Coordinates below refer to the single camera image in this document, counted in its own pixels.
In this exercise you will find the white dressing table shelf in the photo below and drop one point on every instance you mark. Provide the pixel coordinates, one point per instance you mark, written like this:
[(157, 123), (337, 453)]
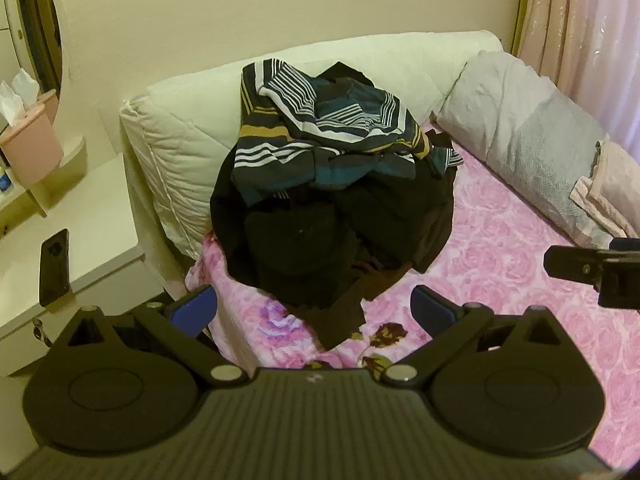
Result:
[(60, 170)]

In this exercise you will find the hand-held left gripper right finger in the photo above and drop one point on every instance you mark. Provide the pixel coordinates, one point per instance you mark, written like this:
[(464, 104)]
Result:
[(434, 310)]

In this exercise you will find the white nightstand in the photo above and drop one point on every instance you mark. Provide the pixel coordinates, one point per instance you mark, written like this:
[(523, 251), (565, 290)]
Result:
[(95, 230)]

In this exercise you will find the round mirror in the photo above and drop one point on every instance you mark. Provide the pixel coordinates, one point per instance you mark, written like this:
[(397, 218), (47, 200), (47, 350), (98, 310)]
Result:
[(35, 25)]

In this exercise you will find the pink floral blanket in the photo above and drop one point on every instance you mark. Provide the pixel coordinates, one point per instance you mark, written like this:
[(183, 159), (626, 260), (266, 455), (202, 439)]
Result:
[(500, 220)]

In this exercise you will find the folded pink beige quilt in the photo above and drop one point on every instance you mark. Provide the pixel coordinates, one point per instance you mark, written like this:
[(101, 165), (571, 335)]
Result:
[(612, 185)]

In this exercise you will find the pink curtain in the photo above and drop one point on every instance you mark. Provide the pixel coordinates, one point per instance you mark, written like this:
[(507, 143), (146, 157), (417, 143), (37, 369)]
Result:
[(585, 25)]

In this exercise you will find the grey quilt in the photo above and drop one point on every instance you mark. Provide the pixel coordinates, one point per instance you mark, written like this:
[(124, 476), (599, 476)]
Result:
[(520, 125)]

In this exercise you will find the pink tissue box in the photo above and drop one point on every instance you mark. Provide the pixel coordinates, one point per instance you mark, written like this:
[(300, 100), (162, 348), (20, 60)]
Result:
[(32, 147)]

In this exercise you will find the white tissue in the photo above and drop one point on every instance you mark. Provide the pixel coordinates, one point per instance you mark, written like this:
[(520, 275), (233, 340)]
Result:
[(12, 97)]

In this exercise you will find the dark striped shirt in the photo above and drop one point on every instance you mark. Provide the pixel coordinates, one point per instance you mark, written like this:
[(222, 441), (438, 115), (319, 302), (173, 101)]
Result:
[(310, 110)]

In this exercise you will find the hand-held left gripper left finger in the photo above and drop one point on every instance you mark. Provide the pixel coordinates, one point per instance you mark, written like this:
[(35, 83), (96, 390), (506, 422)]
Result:
[(192, 308)]

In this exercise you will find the white quilted headboard cushion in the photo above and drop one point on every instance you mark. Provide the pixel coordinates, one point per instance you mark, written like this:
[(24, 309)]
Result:
[(190, 125)]

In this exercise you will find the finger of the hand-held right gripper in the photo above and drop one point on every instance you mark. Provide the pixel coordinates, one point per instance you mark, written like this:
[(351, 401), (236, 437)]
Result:
[(570, 260)]

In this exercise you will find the black phone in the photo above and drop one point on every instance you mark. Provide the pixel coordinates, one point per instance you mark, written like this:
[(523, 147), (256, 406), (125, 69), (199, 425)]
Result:
[(54, 267)]

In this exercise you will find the pile of black clothes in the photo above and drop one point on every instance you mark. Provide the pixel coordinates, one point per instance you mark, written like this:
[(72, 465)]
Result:
[(310, 240)]

